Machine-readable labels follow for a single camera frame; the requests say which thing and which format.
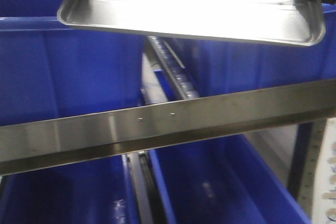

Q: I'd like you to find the small silver ribbed tray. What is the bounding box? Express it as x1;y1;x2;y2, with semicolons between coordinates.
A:
57;0;326;46

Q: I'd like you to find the blue bin middle left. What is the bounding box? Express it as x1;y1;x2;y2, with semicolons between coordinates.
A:
1;0;145;125

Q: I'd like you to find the blue bin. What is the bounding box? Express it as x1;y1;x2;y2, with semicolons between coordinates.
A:
149;135;310;223
1;0;145;125
166;4;335;97
1;156;140;223

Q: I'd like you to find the blue bin middle right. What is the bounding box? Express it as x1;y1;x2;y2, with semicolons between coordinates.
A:
166;4;335;97

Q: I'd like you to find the middle shelf roller track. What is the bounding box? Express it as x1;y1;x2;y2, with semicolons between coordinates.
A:
148;36;200;100

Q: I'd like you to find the steel lower shelf beam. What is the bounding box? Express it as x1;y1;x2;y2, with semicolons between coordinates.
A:
1;79;335;175

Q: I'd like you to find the blue bin bottom left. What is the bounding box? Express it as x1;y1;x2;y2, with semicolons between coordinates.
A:
1;156;140;223

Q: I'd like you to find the blue bin bottom right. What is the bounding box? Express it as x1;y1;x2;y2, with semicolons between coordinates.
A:
149;135;310;223

